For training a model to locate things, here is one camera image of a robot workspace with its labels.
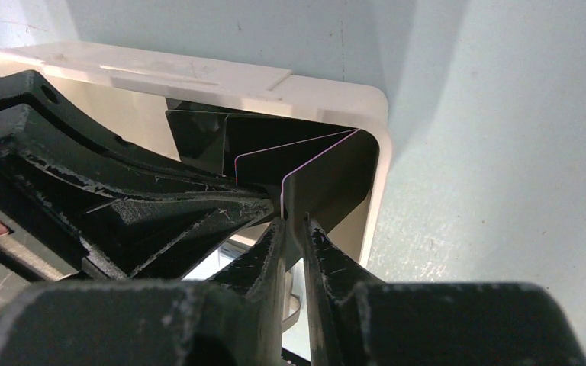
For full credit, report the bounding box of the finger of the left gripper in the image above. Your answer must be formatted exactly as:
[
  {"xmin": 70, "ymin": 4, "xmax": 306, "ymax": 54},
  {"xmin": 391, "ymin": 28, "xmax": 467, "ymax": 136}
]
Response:
[{"xmin": 79, "ymin": 194, "xmax": 275, "ymax": 279}]

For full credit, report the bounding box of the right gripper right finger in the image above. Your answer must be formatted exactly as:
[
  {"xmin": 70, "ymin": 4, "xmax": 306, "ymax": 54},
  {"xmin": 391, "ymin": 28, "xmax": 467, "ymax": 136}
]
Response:
[{"xmin": 300, "ymin": 218, "xmax": 586, "ymax": 365}]

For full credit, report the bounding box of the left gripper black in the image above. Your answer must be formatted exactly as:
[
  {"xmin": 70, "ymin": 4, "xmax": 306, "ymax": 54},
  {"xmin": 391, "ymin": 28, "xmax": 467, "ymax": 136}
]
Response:
[{"xmin": 0, "ymin": 70, "xmax": 272, "ymax": 314}]

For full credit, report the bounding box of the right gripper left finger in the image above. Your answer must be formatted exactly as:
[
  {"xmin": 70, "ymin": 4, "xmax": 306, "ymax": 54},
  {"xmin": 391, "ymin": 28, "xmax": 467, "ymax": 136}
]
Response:
[{"xmin": 0, "ymin": 218, "xmax": 286, "ymax": 365}]

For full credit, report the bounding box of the white plastic tray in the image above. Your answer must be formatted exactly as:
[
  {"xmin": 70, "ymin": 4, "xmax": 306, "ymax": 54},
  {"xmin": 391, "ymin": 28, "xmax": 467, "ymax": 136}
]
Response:
[{"xmin": 0, "ymin": 41, "xmax": 391, "ymax": 265}]

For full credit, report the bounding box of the black credit cards stack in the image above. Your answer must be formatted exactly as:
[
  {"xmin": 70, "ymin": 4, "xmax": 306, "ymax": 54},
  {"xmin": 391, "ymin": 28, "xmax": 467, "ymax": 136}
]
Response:
[{"xmin": 165, "ymin": 98, "xmax": 353, "ymax": 186}]

